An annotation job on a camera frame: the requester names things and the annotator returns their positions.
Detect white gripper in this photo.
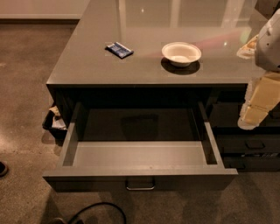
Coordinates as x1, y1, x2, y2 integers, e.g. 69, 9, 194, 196
236, 9, 280, 130

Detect blue rxbar blueberry wrapper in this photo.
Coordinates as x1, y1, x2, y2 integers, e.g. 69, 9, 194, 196
105, 42, 134, 59

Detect open grey top drawer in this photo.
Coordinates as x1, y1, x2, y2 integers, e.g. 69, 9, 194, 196
43, 102, 238, 192

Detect white paper bowl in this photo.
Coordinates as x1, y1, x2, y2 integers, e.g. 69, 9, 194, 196
162, 42, 202, 67

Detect dark lower right drawers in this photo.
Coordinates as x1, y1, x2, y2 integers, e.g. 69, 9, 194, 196
207, 90, 280, 172

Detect grey counter cabinet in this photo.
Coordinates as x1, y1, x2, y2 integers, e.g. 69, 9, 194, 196
45, 0, 280, 173

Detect dark shoe at left edge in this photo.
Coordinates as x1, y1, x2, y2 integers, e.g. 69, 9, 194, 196
0, 161, 9, 178

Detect metal drawer handle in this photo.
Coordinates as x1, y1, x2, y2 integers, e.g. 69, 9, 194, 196
125, 179, 155, 191

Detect black cable on floor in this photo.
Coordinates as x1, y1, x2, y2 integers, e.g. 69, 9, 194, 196
67, 201, 128, 224

